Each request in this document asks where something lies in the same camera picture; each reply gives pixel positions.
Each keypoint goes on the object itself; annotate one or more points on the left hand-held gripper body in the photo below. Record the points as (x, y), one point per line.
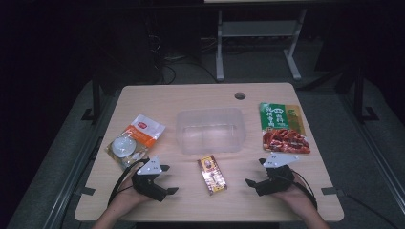
(149, 186)

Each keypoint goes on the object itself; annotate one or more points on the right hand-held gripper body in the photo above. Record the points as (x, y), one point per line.
(277, 178)

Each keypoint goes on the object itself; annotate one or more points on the green red seasoning packet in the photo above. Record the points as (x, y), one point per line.
(283, 127)

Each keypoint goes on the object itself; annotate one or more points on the person's left hand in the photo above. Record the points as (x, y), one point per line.
(125, 197)

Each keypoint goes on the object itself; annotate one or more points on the person's right hand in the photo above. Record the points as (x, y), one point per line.
(297, 197)

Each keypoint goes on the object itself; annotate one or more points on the small brown snack packet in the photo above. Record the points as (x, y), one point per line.
(211, 175)

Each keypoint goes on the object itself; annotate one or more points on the clear bag with white item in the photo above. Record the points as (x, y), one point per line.
(140, 133)

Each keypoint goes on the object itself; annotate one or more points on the clear plastic container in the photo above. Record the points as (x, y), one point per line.
(210, 132)

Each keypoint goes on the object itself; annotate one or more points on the black metal stand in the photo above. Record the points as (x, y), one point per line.
(359, 95)
(95, 101)

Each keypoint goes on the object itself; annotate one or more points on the grey table edge bracket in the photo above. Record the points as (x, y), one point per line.
(331, 191)
(86, 191)

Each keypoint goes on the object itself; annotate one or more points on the white metal desk frame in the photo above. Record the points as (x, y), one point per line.
(258, 28)

